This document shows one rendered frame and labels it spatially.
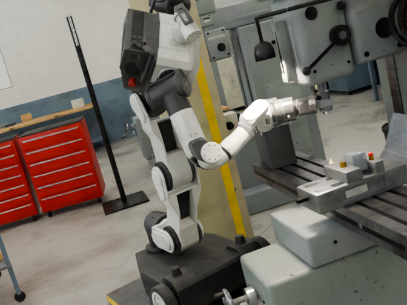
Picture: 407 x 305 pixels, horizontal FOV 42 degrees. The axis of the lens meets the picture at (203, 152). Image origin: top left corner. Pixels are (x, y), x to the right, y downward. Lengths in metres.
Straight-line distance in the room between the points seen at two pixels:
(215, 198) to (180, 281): 1.47
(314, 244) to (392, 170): 0.36
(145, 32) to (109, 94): 8.77
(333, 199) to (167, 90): 0.69
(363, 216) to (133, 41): 1.00
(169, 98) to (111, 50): 8.92
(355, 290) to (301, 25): 0.94
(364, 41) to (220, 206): 2.11
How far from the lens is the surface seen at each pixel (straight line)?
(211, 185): 3.71
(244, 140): 1.94
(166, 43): 2.05
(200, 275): 2.38
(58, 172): 6.37
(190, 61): 2.03
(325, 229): 1.91
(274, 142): 2.43
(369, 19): 1.95
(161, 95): 1.94
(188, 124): 1.90
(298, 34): 1.86
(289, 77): 1.92
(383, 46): 1.97
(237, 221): 3.82
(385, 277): 2.09
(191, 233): 2.56
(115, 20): 10.87
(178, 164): 2.37
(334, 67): 1.90
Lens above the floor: 1.57
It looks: 12 degrees down
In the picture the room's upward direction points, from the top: 15 degrees counter-clockwise
